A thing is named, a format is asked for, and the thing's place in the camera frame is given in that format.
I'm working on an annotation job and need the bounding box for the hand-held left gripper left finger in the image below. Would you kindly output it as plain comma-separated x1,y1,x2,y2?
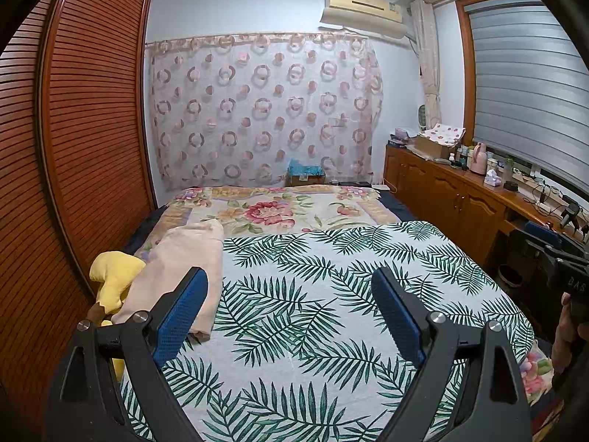
46,266,209,442

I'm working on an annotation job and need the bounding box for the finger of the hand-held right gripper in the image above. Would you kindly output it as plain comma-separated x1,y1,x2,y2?
508,221,569,263

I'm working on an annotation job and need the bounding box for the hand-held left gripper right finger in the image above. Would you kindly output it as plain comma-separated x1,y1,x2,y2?
370,266,535,442

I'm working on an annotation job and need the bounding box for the peach printed t-shirt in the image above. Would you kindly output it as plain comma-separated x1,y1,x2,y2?
110,218,225,344

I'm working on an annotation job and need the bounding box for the person's right hand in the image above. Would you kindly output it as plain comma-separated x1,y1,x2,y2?
550,292,587,373

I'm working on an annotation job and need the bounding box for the yellow plush toy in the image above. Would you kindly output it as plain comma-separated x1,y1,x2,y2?
87,251,147,378

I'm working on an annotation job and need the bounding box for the wooden cabinet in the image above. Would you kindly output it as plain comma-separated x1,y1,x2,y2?
383,143,589,268

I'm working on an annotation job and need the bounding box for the pink thermos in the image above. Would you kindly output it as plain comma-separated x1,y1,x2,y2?
470,142,489,176

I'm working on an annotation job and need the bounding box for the green leaf print blanket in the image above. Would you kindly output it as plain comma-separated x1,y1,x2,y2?
120,220,537,442

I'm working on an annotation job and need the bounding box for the cluster of small bottles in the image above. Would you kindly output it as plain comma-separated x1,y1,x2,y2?
448,145,475,169

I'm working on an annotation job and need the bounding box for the dark blue bed sheet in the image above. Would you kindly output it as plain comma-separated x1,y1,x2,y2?
126,187,417,259

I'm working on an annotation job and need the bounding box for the cardboard box with cloth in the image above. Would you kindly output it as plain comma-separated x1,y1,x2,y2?
421,123,466,145

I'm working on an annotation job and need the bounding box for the grey window blind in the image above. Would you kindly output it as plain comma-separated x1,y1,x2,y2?
467,0,589,189

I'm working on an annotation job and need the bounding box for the blue item on box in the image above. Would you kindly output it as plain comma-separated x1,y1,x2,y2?
286,159,327,188

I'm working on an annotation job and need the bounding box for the beige window curtain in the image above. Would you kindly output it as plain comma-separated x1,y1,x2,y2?
409,0,442,130

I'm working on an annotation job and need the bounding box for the circle patterned sheer curtain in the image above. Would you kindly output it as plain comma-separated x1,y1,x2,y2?
145,32,385,192

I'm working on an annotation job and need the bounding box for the wooden louvered wardrobe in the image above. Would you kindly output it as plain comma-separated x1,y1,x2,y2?
0,0,157,424

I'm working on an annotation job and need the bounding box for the wooden window frame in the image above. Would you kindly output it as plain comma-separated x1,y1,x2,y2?
455,0,589,199

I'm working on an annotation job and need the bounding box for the wall air conditioner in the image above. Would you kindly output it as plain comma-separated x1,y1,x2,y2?
320,0,408,40

